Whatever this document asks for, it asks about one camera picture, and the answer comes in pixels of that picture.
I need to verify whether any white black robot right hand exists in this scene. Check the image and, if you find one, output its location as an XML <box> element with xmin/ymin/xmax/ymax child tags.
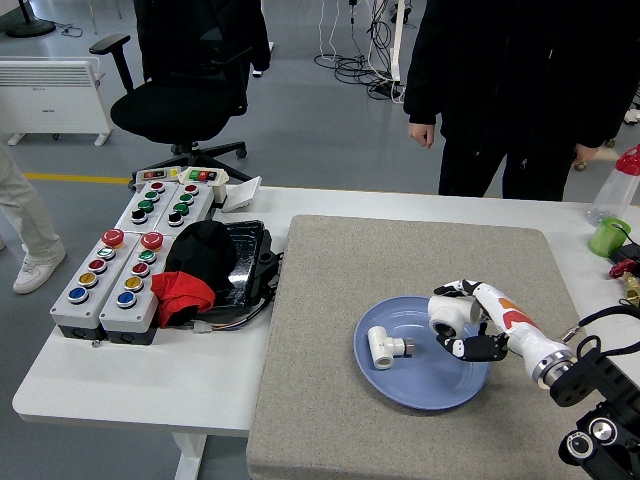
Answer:
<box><xmin>433</xmin><ymin>278</ymin><xmax>569</xmax><ymax>374</ymax></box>

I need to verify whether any large white pipe tee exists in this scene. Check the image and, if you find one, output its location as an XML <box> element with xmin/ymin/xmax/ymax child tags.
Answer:
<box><xmin>427</xmin><ymin>293</ymin><xmax>482</xmax><ymax>339</ymax></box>

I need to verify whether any small white pipe tee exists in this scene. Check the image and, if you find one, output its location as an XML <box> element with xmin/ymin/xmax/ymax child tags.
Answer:
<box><xmin>367</xmin><ymin>325</ymin><xmax>416</xmax><ymax>371</ymax></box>

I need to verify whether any blue plate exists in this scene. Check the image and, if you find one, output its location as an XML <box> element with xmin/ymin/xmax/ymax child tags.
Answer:
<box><xmin>353</xmin><ymin>295</ymin><xmax>491</xmax><ymax>412</ymax></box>

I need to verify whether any green cup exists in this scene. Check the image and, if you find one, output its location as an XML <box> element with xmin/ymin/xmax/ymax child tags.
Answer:
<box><xmin>587</xmin><ymin>216</ymin><xmax>632</xmax><ymax>258</ymax></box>

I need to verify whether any black box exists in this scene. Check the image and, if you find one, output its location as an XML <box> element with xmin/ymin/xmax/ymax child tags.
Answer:
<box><xmin>607</xmin><ymin>243</ymin><xmax>640</xmax><ymax>266</ymax></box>

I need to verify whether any clear bottle red cap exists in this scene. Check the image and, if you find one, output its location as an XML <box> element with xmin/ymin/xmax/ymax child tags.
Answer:
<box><xmin>585</xmin><ymin>143</ymin><xmax>640</xmax><ymax>226</ymax></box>

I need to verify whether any grey-brown mat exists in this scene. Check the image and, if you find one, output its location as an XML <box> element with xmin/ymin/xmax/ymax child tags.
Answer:
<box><xmin>246</xmin><ymin>214</ymin><xmax>621</xmax><ymax>480</ymax></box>

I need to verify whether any person's right hand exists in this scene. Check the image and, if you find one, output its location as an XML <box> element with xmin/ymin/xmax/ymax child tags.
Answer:
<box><xmin>407</xmin><ymin>121</ymin><xmax>437</xmax><ymax>150</ymax></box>

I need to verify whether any person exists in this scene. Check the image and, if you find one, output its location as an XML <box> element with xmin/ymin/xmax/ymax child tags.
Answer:
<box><xmin>402</xmin><ymin>0</ymin><xmax>640</xmax><ymax>202</ymax></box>
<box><xmin>0</xmin><ymin>142</ymin><xmax>68</xmax><ymax>295</ymax></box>

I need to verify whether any black plastic tray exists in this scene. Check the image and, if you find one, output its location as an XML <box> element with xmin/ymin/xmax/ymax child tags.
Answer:
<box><xmin>199</xmin><ymin>219</ymin><xmax>284</xmax><ymax>321</ymax></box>

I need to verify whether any white desk leg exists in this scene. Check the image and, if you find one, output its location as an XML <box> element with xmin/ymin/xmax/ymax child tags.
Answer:
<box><xmin>388</xmin><ymin>0</ymin><xmax>406</xmax><ymax>82</ymax></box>

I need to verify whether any black cloth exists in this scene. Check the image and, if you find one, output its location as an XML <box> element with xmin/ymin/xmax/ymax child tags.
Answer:
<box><xmin>164</xmin><ymin>219</ymin><xmax>239</xmax><ymax>306</ymax></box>

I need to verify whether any red cloth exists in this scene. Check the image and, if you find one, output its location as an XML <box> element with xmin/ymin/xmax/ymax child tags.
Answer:
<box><xmin>150</xmin><ymin>271</ymin><xmax>216</xmax><ymax>329</ymax></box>

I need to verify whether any four-button control box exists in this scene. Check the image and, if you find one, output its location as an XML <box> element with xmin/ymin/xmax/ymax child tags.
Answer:
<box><xmin>154</xmin><ymin>182</ymin><xmax>215</xmax><ymax>236</ymax></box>
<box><xmin>115</xmin><ymin>180</ymin><xmax>179</xmax><ymax>235</ymax></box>

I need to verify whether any white table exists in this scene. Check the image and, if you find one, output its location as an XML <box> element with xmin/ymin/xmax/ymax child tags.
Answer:
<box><xmin>12</xmin><ymin>185</ymin><xmax>640</xmax><ymax>480</ymax></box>

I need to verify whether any five-button control box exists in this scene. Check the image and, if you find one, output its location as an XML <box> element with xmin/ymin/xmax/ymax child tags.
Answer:
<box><xmin>49</xmin><ymin>228</ymin><xmax>141</xmax><ymax>341</ymax></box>
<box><xmin>98</xmin><ymin>230</ymin><xmax>176</xmax><ymax>346</ymax></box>

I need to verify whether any black office chair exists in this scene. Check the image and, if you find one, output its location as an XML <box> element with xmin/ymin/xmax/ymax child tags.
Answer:
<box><xmin>89</xmin><ymin>0</ymin><xmax>274</xmax><ymax>184</ymax></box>

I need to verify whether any black jacket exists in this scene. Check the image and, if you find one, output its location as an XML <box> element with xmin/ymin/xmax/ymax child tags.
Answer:
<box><xmin>132</xmin><ymin>0</ymin><xmax>272</xmax><ymax>84</ymax></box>

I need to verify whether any white electric heater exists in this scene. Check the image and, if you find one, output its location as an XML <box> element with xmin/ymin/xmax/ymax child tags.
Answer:
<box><xmin>0</xmin><ymin>56</ymin><xmax>114</xmax><ymax>147</ymax></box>

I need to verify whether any black fan base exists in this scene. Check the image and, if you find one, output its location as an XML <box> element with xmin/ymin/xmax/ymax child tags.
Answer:
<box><xmin>5</xmin><ymin>0</ymin><xmax>57</xmax><ymax>39</ymax></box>

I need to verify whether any brass valve red handle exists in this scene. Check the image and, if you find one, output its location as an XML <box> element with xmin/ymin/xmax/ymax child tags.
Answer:
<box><xmin>608</xmin><ymin>258</ymin><xmax>640</xmax><ymax>306</ymax></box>

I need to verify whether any coloured wire bundle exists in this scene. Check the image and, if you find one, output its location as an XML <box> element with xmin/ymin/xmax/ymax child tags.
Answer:
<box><xmin>192</xmin><ymin>294</ymin><xmax>274</xmax><ymax>334</ymax></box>

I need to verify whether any floor cable bundle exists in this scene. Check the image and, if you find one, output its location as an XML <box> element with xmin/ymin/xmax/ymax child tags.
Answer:
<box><xmin>313</xmin><ymin>0</ymin><xmax>407</xmax><ymax>105</ymax></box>

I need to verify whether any white wall switch plate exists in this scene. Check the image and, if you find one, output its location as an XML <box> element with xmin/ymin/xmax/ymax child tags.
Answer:
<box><xmin>222</xmin><ymin>175</ymin><xmax>263</xmax><ymax>214</ymax></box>

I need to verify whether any white red-green switch box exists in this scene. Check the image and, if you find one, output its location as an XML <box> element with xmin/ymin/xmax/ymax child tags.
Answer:
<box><xmin>178</xmin><ymin>166</ymin><xmax>230</xmax><ymax>204</ymax></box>

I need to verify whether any small grey switch box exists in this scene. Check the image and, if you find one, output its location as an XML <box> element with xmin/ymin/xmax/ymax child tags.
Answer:
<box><xmin>133</xmin><ymin>167</ymin><xmax>182</xmax><ymax>189</ymax></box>

